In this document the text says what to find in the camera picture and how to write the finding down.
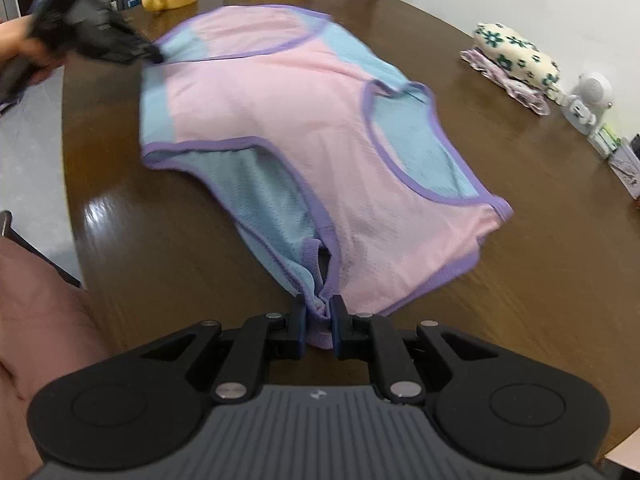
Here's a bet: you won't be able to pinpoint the person's left hand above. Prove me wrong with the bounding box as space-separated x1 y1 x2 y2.
0 16 67 87

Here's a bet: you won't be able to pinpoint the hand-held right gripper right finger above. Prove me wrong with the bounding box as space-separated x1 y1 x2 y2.
330 294 502 406

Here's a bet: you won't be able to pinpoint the cream floral folded cloth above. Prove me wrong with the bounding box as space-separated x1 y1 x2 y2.
472 22 562 95

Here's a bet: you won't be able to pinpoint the person's pink pants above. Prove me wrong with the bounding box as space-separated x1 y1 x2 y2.
0 234 118 480

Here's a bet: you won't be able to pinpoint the purple patterned folded cloth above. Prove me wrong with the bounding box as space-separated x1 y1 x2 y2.
459 47 552 117

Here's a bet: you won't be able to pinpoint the small green and white box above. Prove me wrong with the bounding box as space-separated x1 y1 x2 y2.
587 124 624 161

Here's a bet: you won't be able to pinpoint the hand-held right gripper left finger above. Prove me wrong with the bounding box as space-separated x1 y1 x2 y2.
136 294 308 406

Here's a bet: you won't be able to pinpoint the small white printed box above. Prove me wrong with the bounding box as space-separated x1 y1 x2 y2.
607 134 640 200

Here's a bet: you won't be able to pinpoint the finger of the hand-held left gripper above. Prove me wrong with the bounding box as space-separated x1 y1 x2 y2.
102 10 166 67

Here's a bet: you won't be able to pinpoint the small white round speaker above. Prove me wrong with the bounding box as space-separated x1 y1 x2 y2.
560 72 614 136

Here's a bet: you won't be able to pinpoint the pink and blue mesh vest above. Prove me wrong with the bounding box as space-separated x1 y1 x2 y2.
139 4 515 350

